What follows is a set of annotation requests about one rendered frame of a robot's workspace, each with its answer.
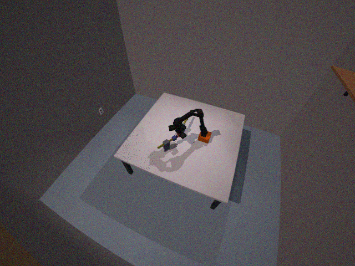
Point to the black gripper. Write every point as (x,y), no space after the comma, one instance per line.
(182,135)

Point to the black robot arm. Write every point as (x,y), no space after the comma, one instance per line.
(178,121)

